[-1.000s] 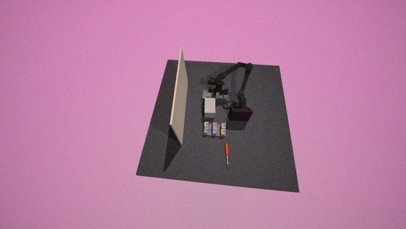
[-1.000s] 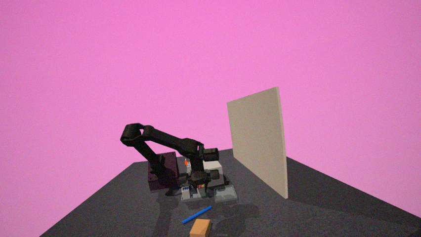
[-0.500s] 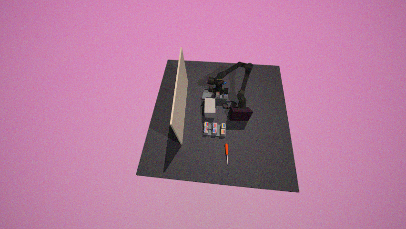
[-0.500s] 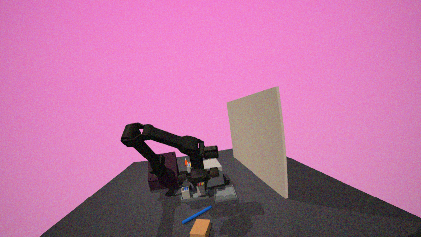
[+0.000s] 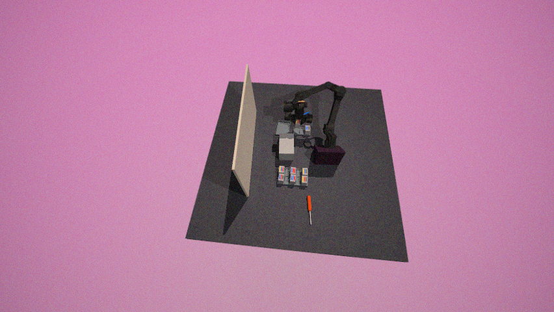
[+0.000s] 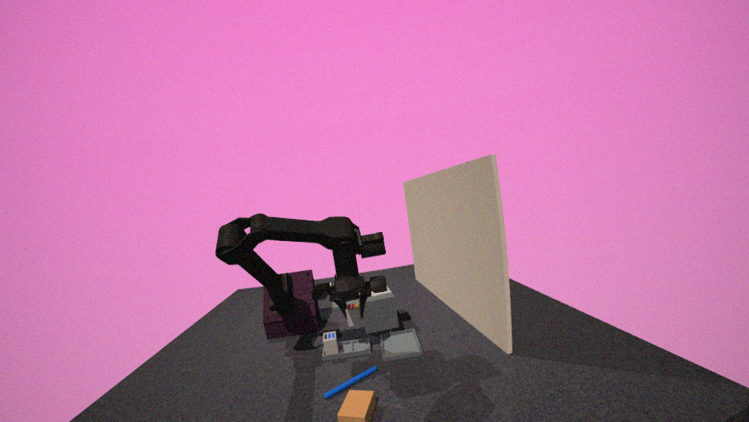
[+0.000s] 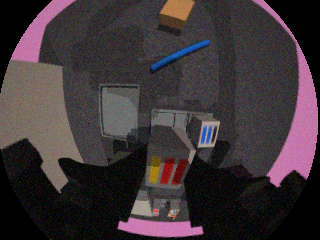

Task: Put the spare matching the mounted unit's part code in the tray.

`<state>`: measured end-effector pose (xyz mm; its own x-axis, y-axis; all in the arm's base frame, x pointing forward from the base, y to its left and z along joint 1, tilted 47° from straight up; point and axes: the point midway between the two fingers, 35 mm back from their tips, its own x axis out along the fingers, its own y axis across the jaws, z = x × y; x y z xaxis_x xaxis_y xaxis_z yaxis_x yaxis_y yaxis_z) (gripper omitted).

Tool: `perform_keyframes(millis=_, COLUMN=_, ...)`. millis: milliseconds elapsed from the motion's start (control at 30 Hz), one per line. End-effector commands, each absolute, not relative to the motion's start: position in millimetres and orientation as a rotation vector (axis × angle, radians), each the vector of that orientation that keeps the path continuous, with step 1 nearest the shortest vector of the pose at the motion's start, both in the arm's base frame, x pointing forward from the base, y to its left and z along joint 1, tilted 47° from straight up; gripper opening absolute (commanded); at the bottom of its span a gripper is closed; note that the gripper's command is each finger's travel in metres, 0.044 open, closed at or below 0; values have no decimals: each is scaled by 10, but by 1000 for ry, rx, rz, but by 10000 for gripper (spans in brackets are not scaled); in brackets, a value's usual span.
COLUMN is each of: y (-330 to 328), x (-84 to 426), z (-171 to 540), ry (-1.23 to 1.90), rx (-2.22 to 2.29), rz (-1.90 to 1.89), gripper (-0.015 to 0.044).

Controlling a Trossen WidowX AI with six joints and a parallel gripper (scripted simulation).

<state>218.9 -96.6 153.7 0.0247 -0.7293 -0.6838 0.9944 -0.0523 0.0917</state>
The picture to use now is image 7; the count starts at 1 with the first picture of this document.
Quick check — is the tan flat board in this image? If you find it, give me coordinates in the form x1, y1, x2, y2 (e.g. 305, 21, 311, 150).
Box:
0, 59, 84, 193

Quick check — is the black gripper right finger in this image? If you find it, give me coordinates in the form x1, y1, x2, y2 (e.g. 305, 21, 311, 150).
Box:
184, 153, 271, 228

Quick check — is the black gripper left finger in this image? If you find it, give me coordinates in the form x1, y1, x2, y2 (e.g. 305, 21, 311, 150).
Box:
57, 141, 149, 223

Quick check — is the blue rod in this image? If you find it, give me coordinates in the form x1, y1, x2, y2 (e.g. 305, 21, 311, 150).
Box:
151, 39, 211, 71

